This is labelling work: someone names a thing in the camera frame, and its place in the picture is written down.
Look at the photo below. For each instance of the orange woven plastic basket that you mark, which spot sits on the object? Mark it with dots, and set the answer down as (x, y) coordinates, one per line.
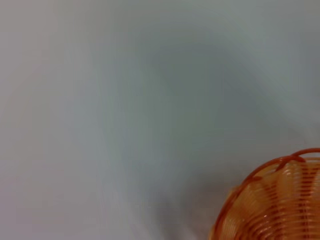
(275, 200)

